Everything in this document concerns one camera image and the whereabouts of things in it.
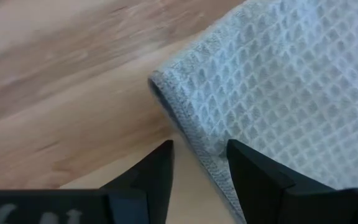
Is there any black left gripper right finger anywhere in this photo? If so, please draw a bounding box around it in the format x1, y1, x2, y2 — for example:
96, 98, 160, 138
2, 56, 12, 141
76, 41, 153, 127
227, 139, 358, 224

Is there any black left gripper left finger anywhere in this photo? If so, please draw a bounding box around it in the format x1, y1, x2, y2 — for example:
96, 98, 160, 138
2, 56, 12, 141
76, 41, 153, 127
0, 139, 175, 224

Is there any grey waffle microfiber towel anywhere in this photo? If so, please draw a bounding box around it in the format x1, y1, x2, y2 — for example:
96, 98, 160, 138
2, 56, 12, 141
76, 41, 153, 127
147, 0, 358, 224

